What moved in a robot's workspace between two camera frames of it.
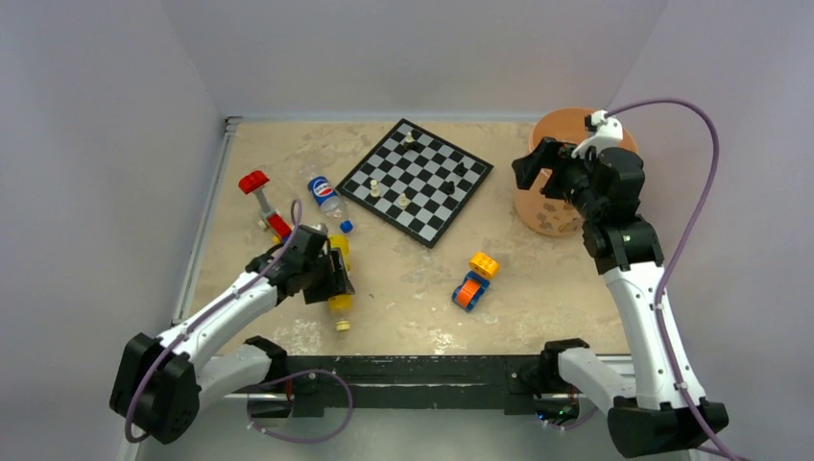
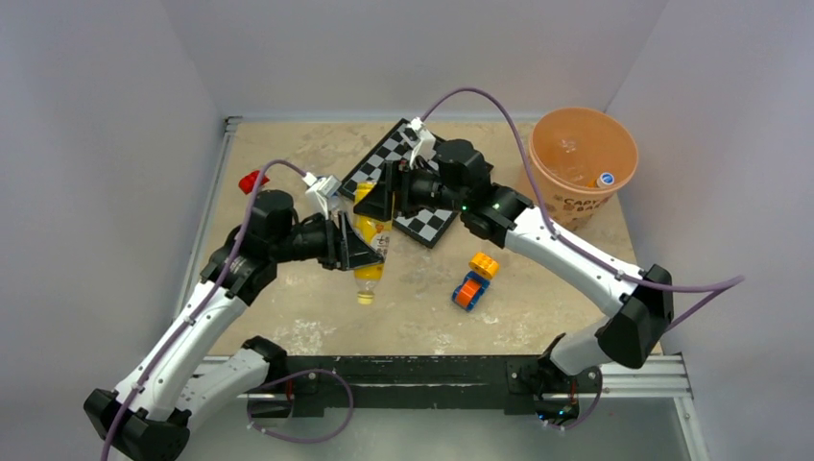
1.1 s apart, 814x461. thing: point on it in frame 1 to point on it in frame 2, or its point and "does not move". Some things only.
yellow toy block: (484, 263) does not move
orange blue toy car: (468, 293) does not move
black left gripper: (336, 282) to (344, 249)
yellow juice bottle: (342, 304) to (377, 232)
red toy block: (252, 181) does not move
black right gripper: (548, 153) to (380, 202)
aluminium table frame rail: (229, 129) does not move
